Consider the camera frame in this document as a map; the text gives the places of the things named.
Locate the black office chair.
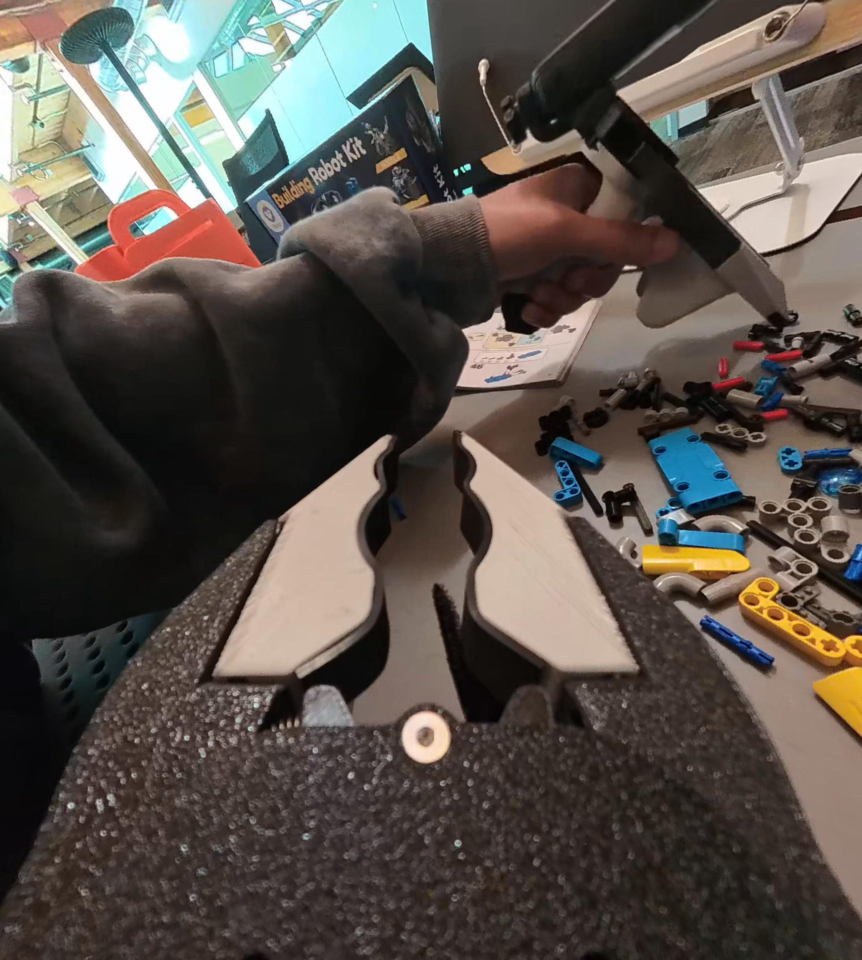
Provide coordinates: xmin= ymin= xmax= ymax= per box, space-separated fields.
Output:
xmin=221 ymin=108 xmax=291 ymax=205

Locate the person's left hand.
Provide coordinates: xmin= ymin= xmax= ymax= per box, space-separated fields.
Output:
xmin=479 ymin=163 xmax=681 ymax=331

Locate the perforated chair seat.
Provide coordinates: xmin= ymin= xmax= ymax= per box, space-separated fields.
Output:
xmin=29 ymin=609 xmax=177 ymax=744

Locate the thin white cable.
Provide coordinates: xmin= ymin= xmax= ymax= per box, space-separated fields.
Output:
xmin=478 ymin=58 xmax=524 ymax=155

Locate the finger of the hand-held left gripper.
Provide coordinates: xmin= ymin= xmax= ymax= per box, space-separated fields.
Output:
xmin=712 ymin=243 xmax=791 ymax=320

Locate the pile of building brick pieces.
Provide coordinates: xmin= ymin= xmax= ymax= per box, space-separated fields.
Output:
xmin=536 ymin=281 xmax=862 ymax=789

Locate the white laptop stand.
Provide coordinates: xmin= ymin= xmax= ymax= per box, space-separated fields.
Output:
xmin=614 ymin=0 xmax=862 ymax=258

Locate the dark robot kit box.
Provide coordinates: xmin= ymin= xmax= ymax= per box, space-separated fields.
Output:
xmin=247 ymin=75 xmax=464 ymax=241

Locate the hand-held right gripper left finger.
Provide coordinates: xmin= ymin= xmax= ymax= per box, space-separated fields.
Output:
xmin=212 ymin=433 xmax=402 ymax=708

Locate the orange plastic bin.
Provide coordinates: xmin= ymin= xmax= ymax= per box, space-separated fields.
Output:
xmin=74 ymin=189 xmax=263 ymax=282

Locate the open instruction booklet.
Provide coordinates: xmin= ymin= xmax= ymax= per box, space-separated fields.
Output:
xmin=455 ymin=298 xmax=603 ymax=393

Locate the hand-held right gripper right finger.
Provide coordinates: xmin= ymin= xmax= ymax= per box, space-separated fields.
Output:
xmin=450 ymin=429 xmax=640 ymax=715

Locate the black pole lamp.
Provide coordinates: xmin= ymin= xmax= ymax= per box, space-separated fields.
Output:
xmin=59 ymin=7 xmax=215 ymax=200

